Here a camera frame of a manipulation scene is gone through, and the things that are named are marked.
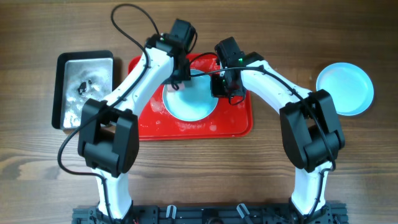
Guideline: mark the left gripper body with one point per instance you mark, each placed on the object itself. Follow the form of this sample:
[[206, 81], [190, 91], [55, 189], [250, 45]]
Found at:
[[181, 74]]

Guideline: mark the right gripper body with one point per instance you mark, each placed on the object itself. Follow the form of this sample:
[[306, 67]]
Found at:
[[224, 88]]

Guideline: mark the light blue plate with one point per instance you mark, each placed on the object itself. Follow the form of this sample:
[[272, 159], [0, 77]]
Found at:
[[192, 102], [350, 87]]

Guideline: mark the pink sponge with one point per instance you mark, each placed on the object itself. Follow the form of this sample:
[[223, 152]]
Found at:
[[175, 87]]

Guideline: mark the light blue plate bottom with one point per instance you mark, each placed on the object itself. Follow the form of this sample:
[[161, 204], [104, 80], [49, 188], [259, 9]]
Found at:
[[350, 87]]

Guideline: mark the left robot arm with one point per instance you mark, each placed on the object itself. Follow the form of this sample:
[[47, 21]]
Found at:
[[109, 131]]

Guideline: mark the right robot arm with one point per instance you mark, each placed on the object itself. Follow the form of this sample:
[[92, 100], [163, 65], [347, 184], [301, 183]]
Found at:
[[311, 131]]

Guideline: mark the red plastic tray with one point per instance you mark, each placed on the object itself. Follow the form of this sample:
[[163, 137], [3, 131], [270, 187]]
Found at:
[[226, 121]]

